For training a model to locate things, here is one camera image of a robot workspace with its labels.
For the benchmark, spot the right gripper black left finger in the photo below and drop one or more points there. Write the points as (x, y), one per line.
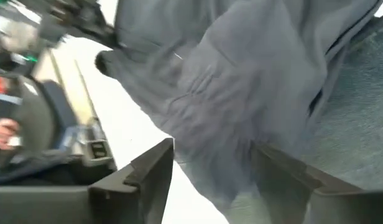
(117, 202)

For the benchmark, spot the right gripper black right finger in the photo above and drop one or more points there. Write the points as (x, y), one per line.
(334, 208)

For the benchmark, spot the blue denim jeans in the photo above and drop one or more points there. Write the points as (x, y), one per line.
(359, 124)

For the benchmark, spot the dark navy garment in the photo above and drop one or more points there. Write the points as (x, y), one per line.
(225, 93)

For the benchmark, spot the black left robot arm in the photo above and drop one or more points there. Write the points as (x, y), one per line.
(51, 29)

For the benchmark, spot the white table mat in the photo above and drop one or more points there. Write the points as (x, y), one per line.
(117, 109)

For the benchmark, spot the grey chair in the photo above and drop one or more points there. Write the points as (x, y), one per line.
(36, 118)

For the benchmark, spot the person's hand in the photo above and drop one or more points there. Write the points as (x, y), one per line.
(3, 132)

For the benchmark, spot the black aluminium table frame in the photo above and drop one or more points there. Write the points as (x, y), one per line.
(98, 149)

